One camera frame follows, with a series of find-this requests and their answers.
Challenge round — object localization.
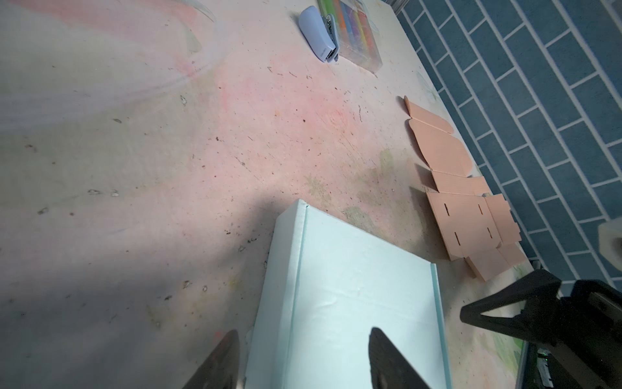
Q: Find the flat pink paper box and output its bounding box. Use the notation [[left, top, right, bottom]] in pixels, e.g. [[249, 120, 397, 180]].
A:
[[403, 97, 527, 282]]

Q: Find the mint green paper box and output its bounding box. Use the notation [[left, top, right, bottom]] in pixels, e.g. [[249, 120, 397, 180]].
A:
[[245, 200, 451, 388]]

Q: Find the clear case of markers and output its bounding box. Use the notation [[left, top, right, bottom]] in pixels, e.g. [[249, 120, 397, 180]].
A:
[[318, 0, 382, 74]]

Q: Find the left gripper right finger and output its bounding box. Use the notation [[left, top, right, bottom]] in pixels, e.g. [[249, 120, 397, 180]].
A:
[[368, 327, 429, 389]]

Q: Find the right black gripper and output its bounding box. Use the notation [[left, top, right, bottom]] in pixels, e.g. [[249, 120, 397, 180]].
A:
[[459, 268, 622, 389]]

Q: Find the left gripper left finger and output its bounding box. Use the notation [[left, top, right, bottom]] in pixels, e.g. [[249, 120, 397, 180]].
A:
[[183, 330, 241, 389]]

